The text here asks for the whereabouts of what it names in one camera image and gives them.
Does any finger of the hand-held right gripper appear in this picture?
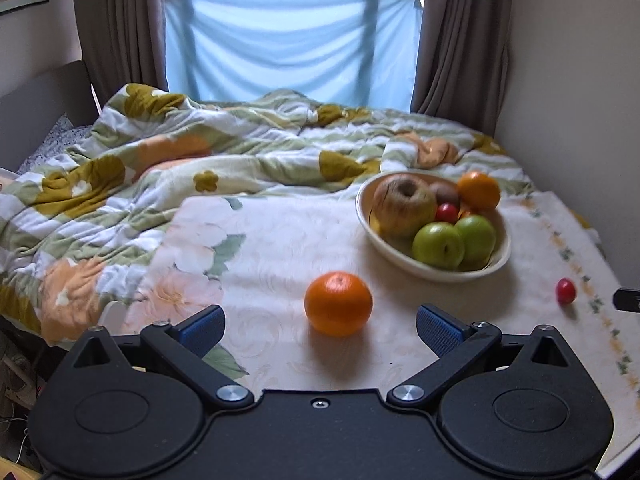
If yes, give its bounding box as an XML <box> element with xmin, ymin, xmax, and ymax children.
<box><xmin>613</xmin><ymin>288</ymin><xmax>640</xmax><ymax>313</ymax></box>

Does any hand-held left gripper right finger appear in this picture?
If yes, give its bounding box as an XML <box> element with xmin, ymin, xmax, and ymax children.
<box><xmin>386</xmin><ymin>303</ymin><xmax>581</xmax><ymax>411</ymax></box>

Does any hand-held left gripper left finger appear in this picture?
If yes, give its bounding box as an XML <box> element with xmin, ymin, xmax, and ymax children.
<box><xmin>60</xmin><ymin>304</ymin><xmax>255</xmax><ymax>414</ymax></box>

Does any green apple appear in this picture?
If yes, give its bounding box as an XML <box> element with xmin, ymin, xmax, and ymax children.
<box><xmin>455</xmin><ymin>215</ymin><xmax>497</xmax><ymax>271</ymax></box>
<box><xmin>412</xmin><ymin>222</ymin><xmax>466</xmax><ymax>269</ymax></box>

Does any cream ceramic bowl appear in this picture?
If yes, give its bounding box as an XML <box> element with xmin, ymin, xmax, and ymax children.
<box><xmin>355</xmin><ymin>171</ymin><xmax>512</xmax><ymax>284</ymax></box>

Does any large orange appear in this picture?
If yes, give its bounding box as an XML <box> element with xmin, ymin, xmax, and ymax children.
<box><xmin>304</xmin><ymin>271</ymin><xmax>374</xmax><ymax>337</ymax></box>

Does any wrinkled brown apple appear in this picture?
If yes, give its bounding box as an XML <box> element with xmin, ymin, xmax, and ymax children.
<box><xmin>373</xmin><ymin>174</ymin><xmax>438</xmax><ymax>239</ymax></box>

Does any medium orange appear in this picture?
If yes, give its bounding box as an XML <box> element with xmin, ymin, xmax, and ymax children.
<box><xmin>457</xmin><ymin>171</ymin><xmax>501</xmax><ymax>211</ymax></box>

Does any cream floral tablecloth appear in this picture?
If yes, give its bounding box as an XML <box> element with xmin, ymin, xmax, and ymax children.
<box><xmin>122</xmin><ymin>191</ymin><xmax>640</xmax><ymax>466</ymax></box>

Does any brown kiwi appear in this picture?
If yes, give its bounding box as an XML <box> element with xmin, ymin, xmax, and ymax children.
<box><xmin>427</xmin><ymin>181</ymin><xmax>460</xmax><ymax>207</ymax></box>

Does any floral green striped blanket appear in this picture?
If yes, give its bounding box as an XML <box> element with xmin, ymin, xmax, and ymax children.
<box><xmin>0</xmin><ymin>83</ymin><xmax>601</xmax><ymax>346</ymax></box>

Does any speckled grey pillow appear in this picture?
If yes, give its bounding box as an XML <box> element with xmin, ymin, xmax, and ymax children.
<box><xmin>17</xmin><ymin>114</ymin><xmax>93</xmax><ymax>176</ymax></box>

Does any grey bed headboard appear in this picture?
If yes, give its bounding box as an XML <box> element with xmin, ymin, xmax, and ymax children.
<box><xmin>0</xmin><ymin>60</ymin><xmax>98</xmax><ymax>172</ymax></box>

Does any brown curtain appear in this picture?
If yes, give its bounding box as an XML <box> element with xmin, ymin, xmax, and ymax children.
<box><xmin>411</xmin><ymin>0</ymin><xmax>515</xmax><ymax>136</ymax></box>
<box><xmin>72</xmin><ymin>0</ymin><xmax>168</xmax><ymax>107</ymax></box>

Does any light blue window cloth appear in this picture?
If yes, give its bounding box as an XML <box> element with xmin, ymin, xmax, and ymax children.
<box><xmin>164</xmin><ymin>0</ymin><xmax>423</xmax><ymax>111</ymax></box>

